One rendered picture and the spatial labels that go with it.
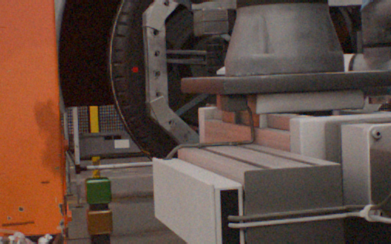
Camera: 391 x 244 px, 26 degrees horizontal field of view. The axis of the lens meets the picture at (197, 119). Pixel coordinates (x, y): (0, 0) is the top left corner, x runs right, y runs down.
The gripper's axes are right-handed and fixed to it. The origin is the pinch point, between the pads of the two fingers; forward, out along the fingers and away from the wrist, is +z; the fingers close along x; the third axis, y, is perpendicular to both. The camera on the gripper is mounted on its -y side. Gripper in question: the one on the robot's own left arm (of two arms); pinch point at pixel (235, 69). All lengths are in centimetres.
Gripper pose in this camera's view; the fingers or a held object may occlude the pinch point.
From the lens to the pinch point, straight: 163.2
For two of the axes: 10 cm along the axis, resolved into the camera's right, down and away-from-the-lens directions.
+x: 5.3, -0.5, 8.5
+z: -8.5, 0.1, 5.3
